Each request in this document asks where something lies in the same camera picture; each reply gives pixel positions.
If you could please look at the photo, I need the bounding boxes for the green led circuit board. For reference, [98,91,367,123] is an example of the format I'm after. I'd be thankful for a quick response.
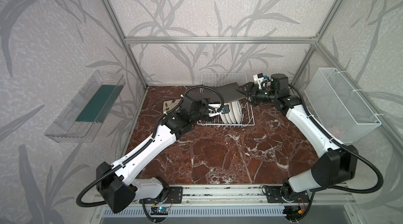
[150,205,171,216]

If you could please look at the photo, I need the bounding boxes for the green mat in bin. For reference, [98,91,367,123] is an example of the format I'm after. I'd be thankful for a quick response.
[76,85,124,123]

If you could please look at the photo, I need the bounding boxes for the black square plate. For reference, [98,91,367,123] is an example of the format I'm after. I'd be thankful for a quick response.
[163,98,182,115]
[186,82,245,104]

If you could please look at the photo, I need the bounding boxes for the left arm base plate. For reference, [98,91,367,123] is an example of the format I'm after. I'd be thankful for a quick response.
[139,186,183,204]

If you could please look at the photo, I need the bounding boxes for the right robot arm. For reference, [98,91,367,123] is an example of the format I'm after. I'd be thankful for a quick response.
[236,74,359,193]

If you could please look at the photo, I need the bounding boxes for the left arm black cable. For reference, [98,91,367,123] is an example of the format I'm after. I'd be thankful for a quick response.
[75,85,226,224]

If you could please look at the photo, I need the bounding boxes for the white mesh wall basket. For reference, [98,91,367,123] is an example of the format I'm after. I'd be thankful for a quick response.
[304,68,382,144]

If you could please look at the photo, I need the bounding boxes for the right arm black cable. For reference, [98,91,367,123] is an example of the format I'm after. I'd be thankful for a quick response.
[261,79,384,222]

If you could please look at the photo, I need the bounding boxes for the white round plate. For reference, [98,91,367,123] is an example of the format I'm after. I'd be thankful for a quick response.
[233,101,242,124]
[220,103,229,124]
[230,101,242,124]
[226,103,237,124]

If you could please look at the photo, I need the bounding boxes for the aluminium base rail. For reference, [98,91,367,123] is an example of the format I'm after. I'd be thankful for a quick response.
[91,184,356,207]

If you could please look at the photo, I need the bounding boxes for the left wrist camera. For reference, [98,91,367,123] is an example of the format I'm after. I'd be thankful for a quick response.
[208,104,223,117]

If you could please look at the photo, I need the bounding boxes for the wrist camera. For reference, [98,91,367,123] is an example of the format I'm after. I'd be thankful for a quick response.
[253,73,270,90]
[208,104,223,117]

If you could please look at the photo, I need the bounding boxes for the clear plastic wall bin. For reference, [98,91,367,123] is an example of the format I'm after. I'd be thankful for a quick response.
[45,70,126,143]

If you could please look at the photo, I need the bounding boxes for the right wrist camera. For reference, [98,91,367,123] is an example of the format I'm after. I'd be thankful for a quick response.
[253,73,270,90]

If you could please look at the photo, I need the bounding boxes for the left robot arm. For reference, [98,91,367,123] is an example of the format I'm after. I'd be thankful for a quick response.
[96,95,229,214]

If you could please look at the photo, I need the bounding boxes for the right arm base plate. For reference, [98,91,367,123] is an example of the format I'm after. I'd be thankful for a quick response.
[261,185,310,204]

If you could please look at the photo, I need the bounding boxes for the white wire dish rack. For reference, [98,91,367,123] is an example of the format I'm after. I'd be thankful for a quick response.
[197,73,255,127]

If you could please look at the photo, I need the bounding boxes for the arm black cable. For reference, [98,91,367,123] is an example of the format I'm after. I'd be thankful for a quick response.
[75,85,226,224]
[261,79,384,222]

